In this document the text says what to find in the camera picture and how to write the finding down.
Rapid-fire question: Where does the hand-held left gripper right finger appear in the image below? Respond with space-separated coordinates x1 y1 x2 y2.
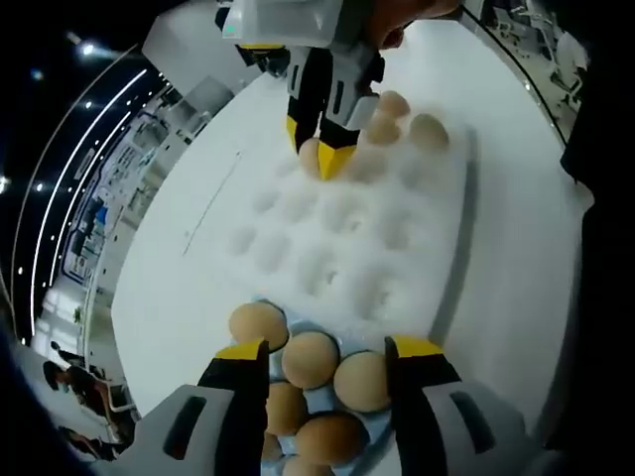
384 334 548 476

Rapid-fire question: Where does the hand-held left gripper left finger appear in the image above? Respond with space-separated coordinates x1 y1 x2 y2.
125 337 272 476

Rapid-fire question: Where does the blue egg tray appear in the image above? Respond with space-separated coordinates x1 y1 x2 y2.
247 297 398 476

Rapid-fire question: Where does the group of brown eggs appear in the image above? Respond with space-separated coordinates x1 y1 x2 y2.
227 300 393 476

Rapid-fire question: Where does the person's right hand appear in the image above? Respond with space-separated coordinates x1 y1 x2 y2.
365 0 461 52

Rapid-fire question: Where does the white table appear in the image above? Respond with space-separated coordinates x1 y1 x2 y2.
111 19 596 447

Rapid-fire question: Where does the white foam pad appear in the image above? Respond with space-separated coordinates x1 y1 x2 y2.
225 98 480 338

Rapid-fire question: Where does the row of white cabinets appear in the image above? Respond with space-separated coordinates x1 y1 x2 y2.
44 83 224 348

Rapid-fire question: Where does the white office chair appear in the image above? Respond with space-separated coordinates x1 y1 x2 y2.
548 29 591 108

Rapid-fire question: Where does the person's dark clothing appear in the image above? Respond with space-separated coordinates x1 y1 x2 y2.
560 29 635 199

